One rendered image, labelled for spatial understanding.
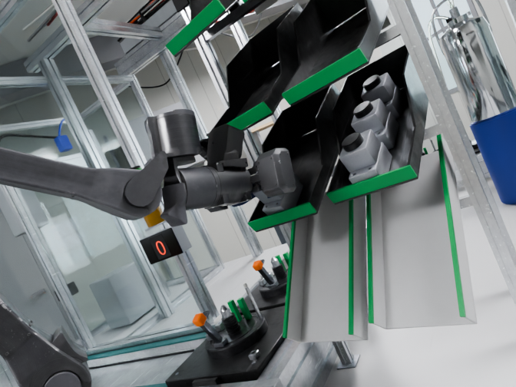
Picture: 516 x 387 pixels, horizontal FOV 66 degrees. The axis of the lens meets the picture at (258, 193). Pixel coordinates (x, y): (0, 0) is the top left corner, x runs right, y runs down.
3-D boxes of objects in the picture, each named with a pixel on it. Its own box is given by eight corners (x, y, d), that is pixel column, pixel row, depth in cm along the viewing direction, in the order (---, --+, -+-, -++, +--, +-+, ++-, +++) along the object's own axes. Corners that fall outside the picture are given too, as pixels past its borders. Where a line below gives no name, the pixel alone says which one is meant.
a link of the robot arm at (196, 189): (177, 225, 48) (164, 151, 49) (155, 230, 53) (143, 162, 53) (222, 217, 53) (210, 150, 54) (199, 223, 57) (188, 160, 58)
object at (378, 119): (395, 147, 60) (370, 112, 57) (368, 157, 63) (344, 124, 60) (401, 117, 65) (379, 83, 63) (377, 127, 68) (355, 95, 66)
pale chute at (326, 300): (368, 340, 59) (352, 334, 56) (299, 342, 67) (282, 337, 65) (365, 178, 72) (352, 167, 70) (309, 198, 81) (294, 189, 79)
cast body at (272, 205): (292, 216, 63) (262, 190, 60) (273, 220, 66) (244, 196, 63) (307, 176, 67) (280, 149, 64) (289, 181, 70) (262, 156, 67)
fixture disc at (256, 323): (248, 355, 76) (243, 345, 76) (196, 362, 83) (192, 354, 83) (278, 315, 88) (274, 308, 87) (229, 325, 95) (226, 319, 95)
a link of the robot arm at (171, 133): (127, 208, 46) (110, 109, 47) (118, 215, 53) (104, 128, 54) (218, 195, 51) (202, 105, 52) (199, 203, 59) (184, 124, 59)
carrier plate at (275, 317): (262, 379, 69) (256, 368, 69) (168, 389, 81) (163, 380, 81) (309, 309, 89) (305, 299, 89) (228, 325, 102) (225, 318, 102)
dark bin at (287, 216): (317, 214, 59) (288, 179, 56) (256, 233, 68) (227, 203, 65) (354, 112, 77) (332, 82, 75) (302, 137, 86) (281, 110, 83)
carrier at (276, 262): (311, 305, 91) (289, 256, 90) (231, 322, 103) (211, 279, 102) (340, 261, 111) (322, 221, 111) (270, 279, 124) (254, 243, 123)
